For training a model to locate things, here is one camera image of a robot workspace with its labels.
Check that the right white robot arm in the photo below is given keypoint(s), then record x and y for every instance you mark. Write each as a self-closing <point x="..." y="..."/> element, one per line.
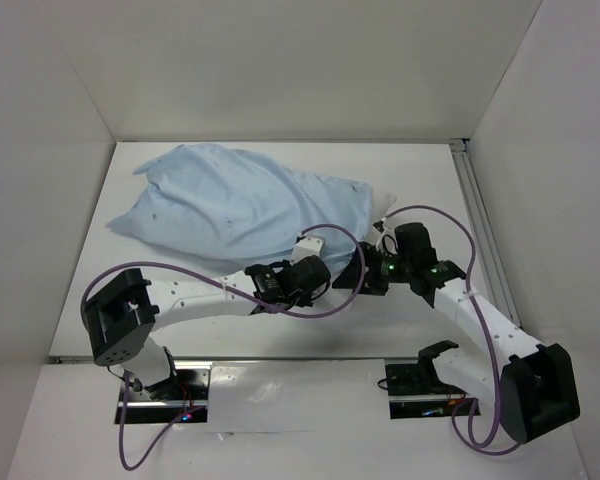
<point x="530" y="386"/>

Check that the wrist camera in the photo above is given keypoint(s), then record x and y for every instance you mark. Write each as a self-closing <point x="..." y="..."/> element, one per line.
<point x="307" y="246"/>
<point x="383" y="236"/>

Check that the light blue pillowcase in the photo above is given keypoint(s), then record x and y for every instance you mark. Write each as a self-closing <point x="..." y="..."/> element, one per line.
<point x="223" y="204"/>

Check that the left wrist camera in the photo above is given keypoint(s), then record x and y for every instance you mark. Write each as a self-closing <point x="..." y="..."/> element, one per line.
<point x="307" y="246"/>

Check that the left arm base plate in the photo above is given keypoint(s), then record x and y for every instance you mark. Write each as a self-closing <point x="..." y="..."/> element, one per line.
<point x="185" y="400"/>

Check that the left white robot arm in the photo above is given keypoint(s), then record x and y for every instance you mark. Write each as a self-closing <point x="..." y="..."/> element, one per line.
<point x="122" y="314"/>

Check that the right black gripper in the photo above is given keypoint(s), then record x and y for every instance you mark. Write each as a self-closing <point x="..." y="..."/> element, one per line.
<point x="359" y="270"/>

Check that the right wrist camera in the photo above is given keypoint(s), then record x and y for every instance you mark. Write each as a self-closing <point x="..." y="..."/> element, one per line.
<point x="383" y="236"/>

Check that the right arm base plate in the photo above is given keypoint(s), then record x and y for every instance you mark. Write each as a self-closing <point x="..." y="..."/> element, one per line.
<point x="411" y="396"/>

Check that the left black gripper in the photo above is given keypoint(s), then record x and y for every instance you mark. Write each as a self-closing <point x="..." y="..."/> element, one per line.
<point x="304" y="299"/>

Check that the white pillow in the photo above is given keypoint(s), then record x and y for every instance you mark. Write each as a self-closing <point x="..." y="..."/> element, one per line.
<point x="381" y="201"/>

